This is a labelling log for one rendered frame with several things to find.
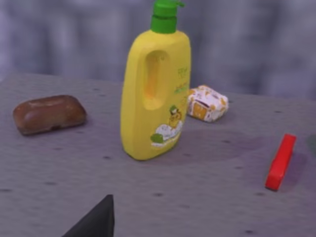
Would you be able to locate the brown bread loaf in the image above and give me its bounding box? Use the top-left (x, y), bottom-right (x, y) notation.
top-left (13, 95), bottom-right (87, 136)

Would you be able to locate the red bar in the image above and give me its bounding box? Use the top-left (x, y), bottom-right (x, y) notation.
top-left (265, 133), bottom-right (297, 191)

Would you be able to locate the yellow pump bottle green cap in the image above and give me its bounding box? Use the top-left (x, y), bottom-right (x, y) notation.
top-left (120, 0), bottom-right (192, 162)

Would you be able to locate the white orange wrapped packet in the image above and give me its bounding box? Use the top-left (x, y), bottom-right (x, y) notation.
top-left (187, 85), bottom-right (229, 123)

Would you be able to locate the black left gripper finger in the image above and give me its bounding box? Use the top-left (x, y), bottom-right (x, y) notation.
top-left (62, 194), bottom-right (116, 237)

